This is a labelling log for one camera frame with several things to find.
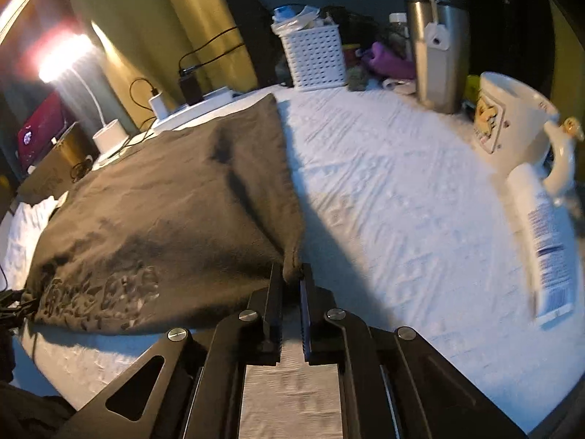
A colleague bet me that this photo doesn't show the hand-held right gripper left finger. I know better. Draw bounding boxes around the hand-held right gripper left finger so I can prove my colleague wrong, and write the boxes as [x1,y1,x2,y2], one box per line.
[55,263,284,439]

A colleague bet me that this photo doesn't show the yellow curtain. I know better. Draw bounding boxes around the yellow curtain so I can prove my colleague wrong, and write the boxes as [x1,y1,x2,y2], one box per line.
[548,0,585,124]
[61,0,257,115]

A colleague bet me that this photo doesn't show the small white tube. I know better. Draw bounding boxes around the small white tube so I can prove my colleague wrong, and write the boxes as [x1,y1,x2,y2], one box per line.
[383,78,418,96]

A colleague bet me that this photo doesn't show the small grey figurine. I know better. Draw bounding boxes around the small grey figurine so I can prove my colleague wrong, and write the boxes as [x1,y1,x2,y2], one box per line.
[347,66,371,90]

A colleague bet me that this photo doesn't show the white tea bag tag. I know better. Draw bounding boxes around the white tea bag tag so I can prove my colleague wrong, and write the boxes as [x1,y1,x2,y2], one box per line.
[424,22,451,51]

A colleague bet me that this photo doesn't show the white cartoon mug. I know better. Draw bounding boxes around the white cartoon mug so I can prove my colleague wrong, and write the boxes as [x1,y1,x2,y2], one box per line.
[471,72,585,206]

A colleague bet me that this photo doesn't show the black charger cable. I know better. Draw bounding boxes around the black charger cable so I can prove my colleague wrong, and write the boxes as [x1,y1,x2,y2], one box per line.
[178,27,248,76]
[129,78,158,133]

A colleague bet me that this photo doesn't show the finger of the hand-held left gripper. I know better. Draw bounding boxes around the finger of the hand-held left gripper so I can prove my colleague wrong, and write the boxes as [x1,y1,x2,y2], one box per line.
[0,287,27,327]

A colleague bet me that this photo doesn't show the purple soft item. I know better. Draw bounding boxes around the purple soft item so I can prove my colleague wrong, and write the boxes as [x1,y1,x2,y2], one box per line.
[361,41,416,78]

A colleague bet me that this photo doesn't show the brown t-shirt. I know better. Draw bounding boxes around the brown t-shirt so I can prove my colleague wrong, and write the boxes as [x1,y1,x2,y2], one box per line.
[20,93,306,335]

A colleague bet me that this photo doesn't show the crumpled white packaging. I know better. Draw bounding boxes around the crumpled white packaging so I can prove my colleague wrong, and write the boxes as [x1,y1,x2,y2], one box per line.
[272,4,339,35]

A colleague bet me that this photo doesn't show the black charger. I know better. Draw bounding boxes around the black charger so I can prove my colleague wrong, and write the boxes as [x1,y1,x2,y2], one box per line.
[179,75,202,106]

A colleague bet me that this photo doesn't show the white desk lamp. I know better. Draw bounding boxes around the white desk lamp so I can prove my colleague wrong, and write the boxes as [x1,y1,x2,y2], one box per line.
[37,32,133,165]

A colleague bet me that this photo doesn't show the tablet with red screen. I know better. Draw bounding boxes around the tablet with red screen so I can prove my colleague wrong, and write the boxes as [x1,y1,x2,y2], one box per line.
[16,91,69,165]

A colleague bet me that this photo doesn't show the white perforated basket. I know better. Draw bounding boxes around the white perforated basket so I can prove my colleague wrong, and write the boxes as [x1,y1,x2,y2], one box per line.
[280,25,348,90]

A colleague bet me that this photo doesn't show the black earphones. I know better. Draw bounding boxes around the black earphones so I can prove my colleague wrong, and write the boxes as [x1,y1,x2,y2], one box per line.
[68,155,95,182]

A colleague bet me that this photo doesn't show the white charger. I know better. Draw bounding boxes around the white charger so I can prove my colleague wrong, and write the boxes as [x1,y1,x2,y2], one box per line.
[150,94,171,120]

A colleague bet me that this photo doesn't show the stainless steel tumbler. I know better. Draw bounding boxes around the stainless steel tumbler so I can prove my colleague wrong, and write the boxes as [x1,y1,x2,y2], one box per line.
[406,0,471,115]

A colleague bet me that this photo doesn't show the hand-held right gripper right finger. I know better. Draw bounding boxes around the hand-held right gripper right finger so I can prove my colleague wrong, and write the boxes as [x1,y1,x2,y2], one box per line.
[301,263,526,439]

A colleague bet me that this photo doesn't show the cardboard box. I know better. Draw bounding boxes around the cardboard box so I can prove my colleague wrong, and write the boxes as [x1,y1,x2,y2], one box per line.
[20,121,99,206]

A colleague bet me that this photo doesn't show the white cream tube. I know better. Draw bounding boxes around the white cream tube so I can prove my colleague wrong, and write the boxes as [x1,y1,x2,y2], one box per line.
[505,165,574,327]

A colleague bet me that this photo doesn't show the white power strip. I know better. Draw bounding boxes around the white power strip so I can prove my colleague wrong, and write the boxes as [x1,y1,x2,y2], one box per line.
[153,87,238,131]

